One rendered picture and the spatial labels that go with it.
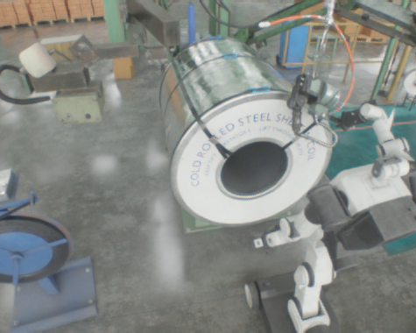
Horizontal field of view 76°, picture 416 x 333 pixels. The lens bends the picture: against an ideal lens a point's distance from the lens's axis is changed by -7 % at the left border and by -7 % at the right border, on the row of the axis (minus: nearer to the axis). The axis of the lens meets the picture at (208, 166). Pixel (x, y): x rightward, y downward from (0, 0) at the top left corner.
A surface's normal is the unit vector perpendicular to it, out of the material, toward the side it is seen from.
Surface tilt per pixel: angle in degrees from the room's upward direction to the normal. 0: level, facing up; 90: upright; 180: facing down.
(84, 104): 89
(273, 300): 0
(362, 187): 20
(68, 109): 89
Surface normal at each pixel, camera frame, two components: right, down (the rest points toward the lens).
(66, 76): 0.19, 0.62
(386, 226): 0.07, -0.53
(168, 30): 0.42, 0.61
